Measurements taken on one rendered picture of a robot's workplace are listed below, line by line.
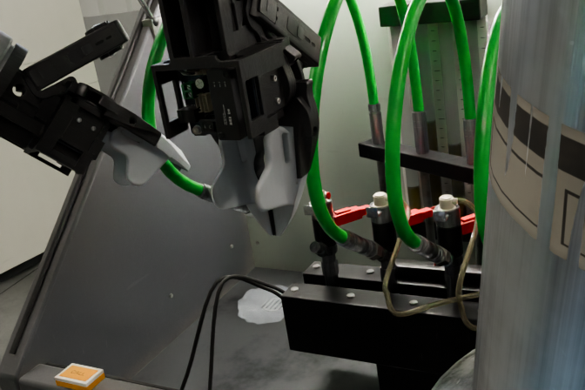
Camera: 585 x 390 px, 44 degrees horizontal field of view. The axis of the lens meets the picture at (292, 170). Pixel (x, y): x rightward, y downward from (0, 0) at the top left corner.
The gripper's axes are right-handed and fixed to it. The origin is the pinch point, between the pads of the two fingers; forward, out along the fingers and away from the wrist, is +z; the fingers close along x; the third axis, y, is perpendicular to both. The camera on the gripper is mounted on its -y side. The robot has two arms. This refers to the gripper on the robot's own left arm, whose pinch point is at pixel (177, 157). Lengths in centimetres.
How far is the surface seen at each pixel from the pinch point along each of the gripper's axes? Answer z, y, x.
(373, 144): 28.3, -18.8, -10.6
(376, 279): 30.4, 0.3, 0.1
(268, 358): 32.0, 14.4, -19.2
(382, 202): 22.5, -6.6, 6.4
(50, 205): 46, -12, -307
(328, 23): 2.7, -16.1, 15.1
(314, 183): 8.6, -1.4, 15.6
